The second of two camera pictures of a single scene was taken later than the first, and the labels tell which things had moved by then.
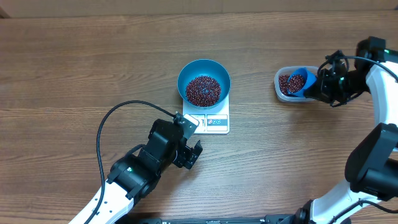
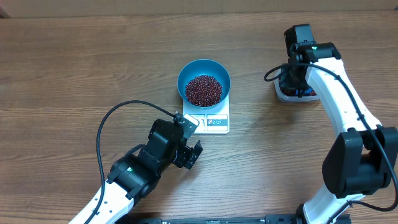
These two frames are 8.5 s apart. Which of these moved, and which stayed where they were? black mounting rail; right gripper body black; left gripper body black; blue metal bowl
Moved: right gripper body black
Stayed: black mounting rail; blue metal bowl; left gripper body black
